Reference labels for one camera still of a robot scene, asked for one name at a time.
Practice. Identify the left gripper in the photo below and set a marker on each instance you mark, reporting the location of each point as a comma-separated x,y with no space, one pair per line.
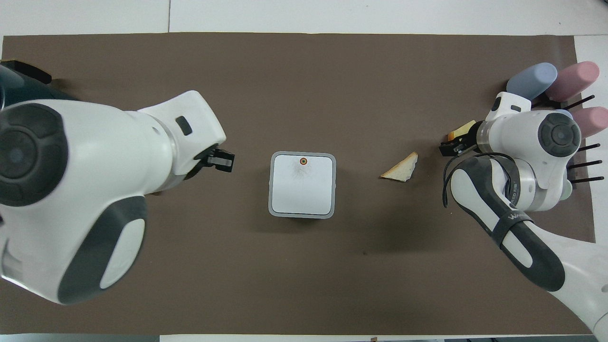
221,160

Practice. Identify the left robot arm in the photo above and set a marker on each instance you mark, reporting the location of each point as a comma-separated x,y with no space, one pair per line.
95,156

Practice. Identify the triangular bread slice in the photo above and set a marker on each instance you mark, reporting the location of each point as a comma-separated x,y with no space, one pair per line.
403,170

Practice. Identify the white bin with grey rim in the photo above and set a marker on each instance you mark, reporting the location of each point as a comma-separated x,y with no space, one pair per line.
302,186

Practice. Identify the pale green cup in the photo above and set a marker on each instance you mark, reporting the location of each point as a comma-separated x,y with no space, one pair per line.
567,190

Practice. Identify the blue cup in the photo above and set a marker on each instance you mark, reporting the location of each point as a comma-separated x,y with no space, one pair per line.
532,80

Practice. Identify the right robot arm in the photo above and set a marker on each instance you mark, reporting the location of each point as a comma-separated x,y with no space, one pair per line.
517,128

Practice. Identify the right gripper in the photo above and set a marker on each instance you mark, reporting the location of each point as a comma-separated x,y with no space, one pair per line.
471,137

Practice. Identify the pink cup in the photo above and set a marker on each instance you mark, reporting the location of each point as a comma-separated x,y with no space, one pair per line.
593,121
574,80

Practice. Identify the black cup rack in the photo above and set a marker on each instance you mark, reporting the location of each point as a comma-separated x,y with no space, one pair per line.
586,164

